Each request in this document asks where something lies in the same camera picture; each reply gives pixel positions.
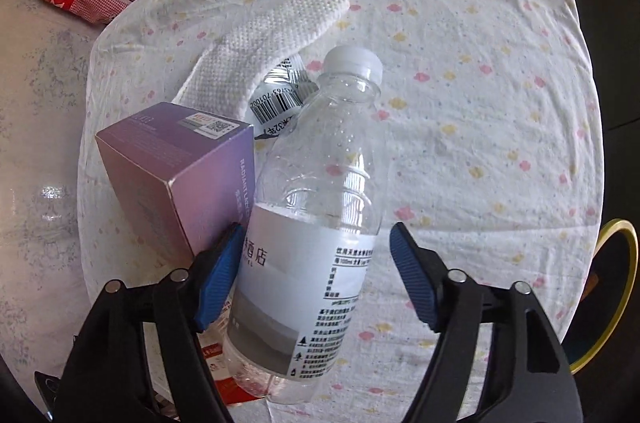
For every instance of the dark bin with yellow rim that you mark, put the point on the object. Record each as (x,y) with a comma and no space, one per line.
(615,293)

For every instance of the silver barcode wrapper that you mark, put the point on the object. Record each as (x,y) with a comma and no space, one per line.
(280,103)

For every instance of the small red white box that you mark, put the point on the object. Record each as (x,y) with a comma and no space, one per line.
(220,368)

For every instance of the white knitted cloth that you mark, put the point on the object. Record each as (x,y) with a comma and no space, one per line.
(260,38)

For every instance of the purple cardboard box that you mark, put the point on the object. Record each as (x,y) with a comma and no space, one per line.
(150,163)

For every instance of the clear plastic bottle white label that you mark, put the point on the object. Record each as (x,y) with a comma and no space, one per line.
(310,203)

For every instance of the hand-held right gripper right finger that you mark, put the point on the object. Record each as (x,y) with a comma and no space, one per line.
(415,283)

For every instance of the table with floral cloth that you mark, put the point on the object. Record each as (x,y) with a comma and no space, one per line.
(475,128)

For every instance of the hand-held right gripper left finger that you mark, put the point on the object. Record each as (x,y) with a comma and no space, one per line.
(217,283)

